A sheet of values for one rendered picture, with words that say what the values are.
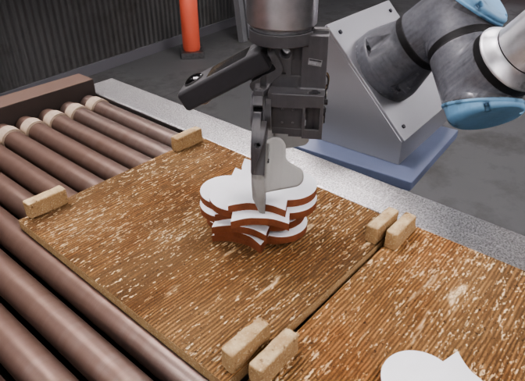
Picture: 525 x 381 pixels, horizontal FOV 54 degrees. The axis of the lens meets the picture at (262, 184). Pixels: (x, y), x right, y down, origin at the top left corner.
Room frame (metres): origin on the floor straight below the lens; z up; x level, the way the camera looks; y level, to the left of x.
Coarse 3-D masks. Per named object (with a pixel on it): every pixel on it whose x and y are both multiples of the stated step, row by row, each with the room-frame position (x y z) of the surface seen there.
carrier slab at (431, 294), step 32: (384, 256) 0.51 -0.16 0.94; (416, 256) 0.51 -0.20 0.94; (448, 256) 0.51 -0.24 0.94; (480, 256) 0.51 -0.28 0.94; (352, 288) 0.45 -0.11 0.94; (384, 288) 0.45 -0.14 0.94; (416, 288) 0.45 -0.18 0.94; (448, 288) 0.45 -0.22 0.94; (480, 288) 0.45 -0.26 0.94; (512, 288) 0.45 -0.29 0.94; (320, 320) 0.40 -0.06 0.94; (352, 320) 0.40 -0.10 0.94; (384, 320) 0.40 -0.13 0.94; (416, 320) 0.40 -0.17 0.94; (448, 320) 0.40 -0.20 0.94; (480, 320) 0.40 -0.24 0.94; (512, 320) 0.40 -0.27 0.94; (320, 352) 0.36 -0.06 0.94; (352, 352) 0.36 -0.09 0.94; (384, 352) 0.36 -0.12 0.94; (448, 352) 0.36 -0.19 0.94; (480, 352) 0.36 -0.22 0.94; (512, 352) 0.36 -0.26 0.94
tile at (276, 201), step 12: (240, 180) 0.56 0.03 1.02; (312, 180) 0.56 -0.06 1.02; (240, 192) 0.53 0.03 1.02; (276, 192) 0.53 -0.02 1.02; (288, 192) 0.53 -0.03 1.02; (300, 192) 0.53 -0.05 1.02; (312, 192) 0.53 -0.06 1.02; (240, 204) 0.51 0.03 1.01; (252, 204) 0.51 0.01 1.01; (276, 204) 0.51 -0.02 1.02; (288, 204) 0.52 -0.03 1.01; (300, 204) 0.52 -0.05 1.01
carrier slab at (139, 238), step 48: (96, 192) 0.66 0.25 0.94; (144, 192) 0.66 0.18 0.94; (192, 192) 0.66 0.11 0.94; (48, 240) 0.54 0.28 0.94; (96, 240) 0.54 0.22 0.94; (144, 240) 0.54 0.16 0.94; (192, 240) 0.54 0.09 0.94; (336, 240) 0.54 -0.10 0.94; (384, 240) 0.55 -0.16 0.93; (96, 288) 0.46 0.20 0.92; (144, 288) 0.45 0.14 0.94; (192, 288) 0.45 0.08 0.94; (240, 288) 0.45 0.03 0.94; (288, 288) 0.45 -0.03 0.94; (336, 288) 0.46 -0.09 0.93; (192, 336) 0.38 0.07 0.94
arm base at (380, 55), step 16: (368, 32) 0.99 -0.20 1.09; (384, 32) 0.95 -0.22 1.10; (400, 32) 0.92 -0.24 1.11; (368, 48) 0.96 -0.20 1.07; (384, 48) 0.92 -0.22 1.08; (400, 48) 0.91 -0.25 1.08; (368, 64) 0.93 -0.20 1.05; (384, 64) 0.91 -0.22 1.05; (400, 64) 0.90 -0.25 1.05; (416, 64) 0.90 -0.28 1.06; (368, 80) 0.92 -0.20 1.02; (384, 80) 0.91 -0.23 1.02; (400, 80) 0.90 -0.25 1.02; (416, 80) 0.91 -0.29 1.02; (384, 96) 0.92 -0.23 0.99; (400, 96) 0.92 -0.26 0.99
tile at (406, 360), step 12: (396, 360) 0.34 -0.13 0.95; (408, 360) 0.34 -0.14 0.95; (420, 360) 0.34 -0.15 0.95; (432, 360) 0.34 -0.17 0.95; (456, 360) 0.34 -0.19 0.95; (384, 372) 0.32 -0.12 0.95; (396, 372) 0.32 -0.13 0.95; (408, 372) 0.32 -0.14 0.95; (420, 372) 0.32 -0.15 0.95; (432, 372) 0.32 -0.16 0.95; (444, 372) 0.32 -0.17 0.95; (456, 372) 0.32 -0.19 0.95; (468, 372) 0.32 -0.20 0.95
